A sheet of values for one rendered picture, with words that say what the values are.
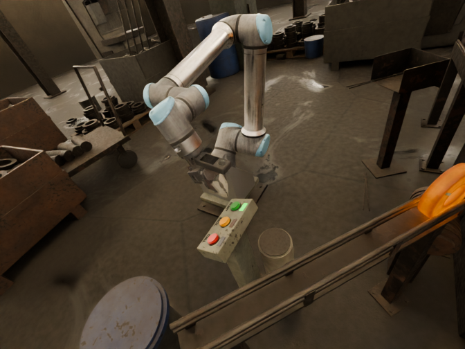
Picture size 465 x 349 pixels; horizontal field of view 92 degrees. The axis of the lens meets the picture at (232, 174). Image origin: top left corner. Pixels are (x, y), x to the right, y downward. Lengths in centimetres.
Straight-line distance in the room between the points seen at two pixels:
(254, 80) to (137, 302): 110
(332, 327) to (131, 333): 83
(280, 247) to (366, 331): 61
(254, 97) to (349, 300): 109
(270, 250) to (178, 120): 52
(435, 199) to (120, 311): 103
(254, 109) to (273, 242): 74
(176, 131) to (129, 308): 67
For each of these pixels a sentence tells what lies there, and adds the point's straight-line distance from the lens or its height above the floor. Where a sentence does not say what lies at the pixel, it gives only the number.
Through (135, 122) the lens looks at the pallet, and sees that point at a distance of 337.
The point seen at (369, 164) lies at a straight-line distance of 191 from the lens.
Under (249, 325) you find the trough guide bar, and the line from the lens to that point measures 50.
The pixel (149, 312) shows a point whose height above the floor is 43.
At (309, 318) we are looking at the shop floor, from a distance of 127.
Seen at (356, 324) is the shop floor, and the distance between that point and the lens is 129.
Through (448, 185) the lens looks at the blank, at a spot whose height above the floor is 76.
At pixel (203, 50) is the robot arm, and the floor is 104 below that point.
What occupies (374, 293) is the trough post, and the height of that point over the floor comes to 2.
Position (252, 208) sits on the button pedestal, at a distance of 83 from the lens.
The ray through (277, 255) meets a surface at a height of 52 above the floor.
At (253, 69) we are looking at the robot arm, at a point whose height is 88.
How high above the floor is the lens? 122
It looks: 40 degrees down
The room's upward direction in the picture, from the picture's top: 17 degrees counter-clockwise
